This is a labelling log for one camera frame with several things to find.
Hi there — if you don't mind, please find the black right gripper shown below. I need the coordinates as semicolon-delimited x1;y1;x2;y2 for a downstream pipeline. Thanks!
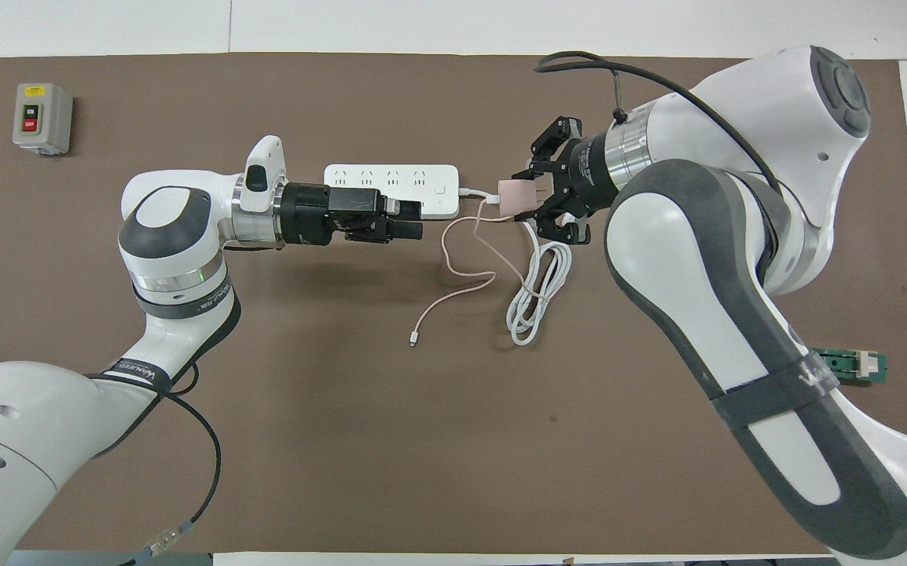
510;116;619;246

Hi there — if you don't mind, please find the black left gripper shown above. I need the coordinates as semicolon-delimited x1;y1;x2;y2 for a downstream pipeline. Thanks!
277;182;425;248

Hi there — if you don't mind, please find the pink charging cable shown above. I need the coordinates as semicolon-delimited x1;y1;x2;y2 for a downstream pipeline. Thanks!
409;212;533;348

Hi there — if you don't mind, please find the white power strip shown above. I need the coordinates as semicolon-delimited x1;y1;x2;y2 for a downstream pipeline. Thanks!
323;163;462;221

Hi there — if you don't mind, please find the brown table mat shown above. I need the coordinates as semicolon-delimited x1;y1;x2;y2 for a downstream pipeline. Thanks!
0;52;907;555

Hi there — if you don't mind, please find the green circuit board module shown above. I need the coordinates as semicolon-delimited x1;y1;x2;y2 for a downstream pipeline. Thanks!
811;348;889;386

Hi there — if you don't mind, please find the white power cord with plug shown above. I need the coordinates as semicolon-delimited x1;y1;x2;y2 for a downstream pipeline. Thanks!
457;186;574;347

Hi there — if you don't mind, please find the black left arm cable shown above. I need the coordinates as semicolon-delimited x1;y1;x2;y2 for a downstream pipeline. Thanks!
88;362;222;566

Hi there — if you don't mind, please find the grey push-button switch box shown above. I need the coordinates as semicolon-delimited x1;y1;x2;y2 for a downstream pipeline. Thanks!
12;83;74;156

